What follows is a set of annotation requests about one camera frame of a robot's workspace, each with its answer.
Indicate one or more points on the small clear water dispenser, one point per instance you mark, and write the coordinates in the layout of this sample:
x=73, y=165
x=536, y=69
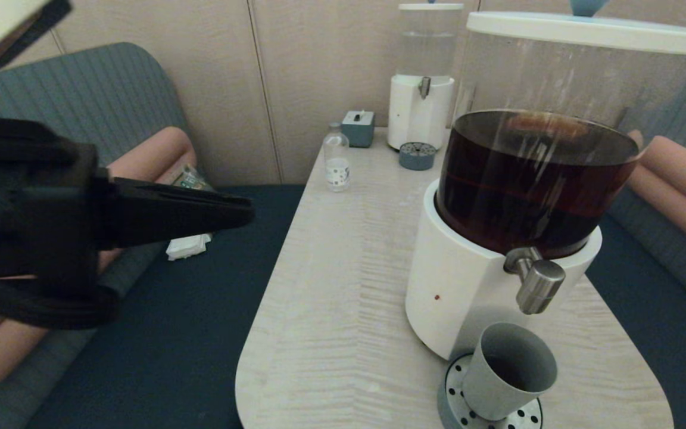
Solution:
x=417, y=113

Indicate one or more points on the small metal dispenser tap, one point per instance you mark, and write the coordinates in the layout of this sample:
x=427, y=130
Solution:
x=424, y=87

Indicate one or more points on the blue-grey square box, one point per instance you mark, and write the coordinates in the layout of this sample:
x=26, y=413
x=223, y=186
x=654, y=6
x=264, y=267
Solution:
x=358, y=128

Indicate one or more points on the grey plastic cup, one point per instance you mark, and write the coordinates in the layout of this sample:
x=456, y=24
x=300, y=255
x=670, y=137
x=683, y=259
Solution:
x=492, y=387

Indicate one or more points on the clear plastic bottle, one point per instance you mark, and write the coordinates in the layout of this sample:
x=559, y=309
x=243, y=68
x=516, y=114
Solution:
x=337, y=167

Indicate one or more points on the green snack packet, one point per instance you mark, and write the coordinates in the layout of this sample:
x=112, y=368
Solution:
x=191, y=177

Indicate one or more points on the small white dispenser lid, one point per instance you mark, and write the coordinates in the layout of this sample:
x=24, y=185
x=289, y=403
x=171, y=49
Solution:
x=431, y=7

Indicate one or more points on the white folded napkin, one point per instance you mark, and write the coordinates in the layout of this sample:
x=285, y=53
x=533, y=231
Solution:
x=188, y=247

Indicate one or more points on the large dark tea dispenser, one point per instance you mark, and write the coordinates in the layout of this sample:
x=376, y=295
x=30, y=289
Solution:
x=468, y=286

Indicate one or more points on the small blue perforated drip tray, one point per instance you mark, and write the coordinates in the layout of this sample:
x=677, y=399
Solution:
x=417, y=158

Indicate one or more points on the teal sofa bench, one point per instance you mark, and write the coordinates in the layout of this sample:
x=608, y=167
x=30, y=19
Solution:
x=664, y=333
x=170, y=333

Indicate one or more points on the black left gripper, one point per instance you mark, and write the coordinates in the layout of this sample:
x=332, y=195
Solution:
x=21, y=208

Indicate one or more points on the large metal dispenser tap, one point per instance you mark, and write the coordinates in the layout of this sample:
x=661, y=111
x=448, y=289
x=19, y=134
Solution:
x=538, y=283

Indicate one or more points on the large white dispenser lid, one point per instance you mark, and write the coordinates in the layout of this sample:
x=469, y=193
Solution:
x=587, y=33

